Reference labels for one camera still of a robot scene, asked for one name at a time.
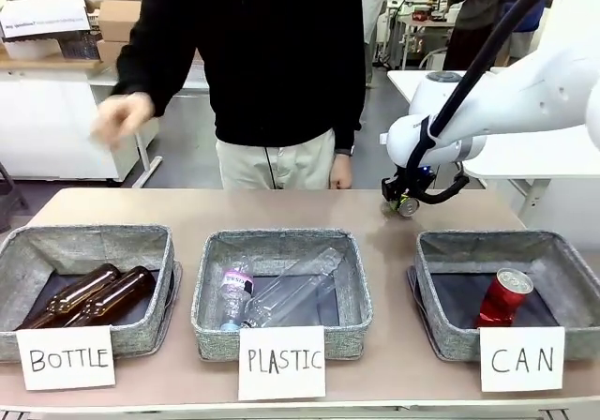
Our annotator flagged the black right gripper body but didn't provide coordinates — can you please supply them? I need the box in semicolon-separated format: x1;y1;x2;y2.
381;164;440;202

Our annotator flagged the red crushed can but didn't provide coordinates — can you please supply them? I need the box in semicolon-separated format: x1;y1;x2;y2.
475;267;534;330

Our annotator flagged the large clear plastic bottle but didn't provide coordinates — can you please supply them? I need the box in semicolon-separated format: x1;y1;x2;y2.
241;247;346;330

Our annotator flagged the small water bottle pink label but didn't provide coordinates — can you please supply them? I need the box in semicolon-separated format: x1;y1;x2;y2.
218;260;256;331

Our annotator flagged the brown glass bottle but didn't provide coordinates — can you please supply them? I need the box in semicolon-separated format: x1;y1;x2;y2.
16;263;122;331
60;265;158;330

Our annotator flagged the person's right forearm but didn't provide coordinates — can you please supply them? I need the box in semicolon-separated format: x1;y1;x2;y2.
111;35;193;117

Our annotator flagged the person's left forearm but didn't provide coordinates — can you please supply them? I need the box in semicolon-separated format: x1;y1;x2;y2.
333;63;368;152

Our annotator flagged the grey fabric basket plastic label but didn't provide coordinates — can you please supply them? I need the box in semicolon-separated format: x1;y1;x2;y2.
190;227;375;363

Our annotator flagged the grey fabric basket can label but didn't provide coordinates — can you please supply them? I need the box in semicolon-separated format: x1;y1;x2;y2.
406;230;600;363

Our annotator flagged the white paper sign CAN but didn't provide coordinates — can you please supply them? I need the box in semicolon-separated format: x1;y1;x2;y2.
478;325;566;392

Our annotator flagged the grey fabric basket bottle label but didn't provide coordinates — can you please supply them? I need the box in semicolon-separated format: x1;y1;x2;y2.
0;225;183;364

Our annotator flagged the person's left hand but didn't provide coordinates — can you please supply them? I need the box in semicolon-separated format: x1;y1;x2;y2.
329;153;353;190

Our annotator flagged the person's right hand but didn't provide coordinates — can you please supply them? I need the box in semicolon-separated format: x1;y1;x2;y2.
88;92;156;150

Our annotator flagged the background workbench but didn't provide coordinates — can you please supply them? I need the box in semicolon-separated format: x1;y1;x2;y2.
388;14;456;71

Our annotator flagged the person in black sweater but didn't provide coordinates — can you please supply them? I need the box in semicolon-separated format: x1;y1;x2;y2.
111;0;368;191

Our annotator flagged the background person in brown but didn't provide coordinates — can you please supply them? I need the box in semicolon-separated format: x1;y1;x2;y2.
442;0;534;71

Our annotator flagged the white paper sign PLASTIC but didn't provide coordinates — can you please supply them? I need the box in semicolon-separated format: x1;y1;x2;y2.
237;324;327;401

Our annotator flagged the flat closed cardboard box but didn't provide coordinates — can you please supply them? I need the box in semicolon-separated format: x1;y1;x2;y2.
96;39;128;66

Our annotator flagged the open cardboard box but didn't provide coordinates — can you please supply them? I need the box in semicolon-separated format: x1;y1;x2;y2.
97;0;144;43

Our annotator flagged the dark mesh crate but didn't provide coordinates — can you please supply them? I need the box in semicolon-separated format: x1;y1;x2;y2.
58;33;102;61

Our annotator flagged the white paper sign BOTTLE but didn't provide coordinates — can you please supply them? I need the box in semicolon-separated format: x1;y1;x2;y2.
16;325;117;392

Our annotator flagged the wooden shelf board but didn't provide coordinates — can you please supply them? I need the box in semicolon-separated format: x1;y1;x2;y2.
0;57;105;71

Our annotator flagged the black stool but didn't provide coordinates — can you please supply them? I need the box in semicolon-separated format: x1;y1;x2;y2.
0;160;31;234

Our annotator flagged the white plastic container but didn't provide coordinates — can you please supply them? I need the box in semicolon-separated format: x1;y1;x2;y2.
3;39;63;62

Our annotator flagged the white box with printed label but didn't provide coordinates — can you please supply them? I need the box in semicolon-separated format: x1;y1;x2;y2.
0;0;91;42

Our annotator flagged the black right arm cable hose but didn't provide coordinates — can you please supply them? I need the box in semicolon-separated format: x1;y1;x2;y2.
405;0;571;205

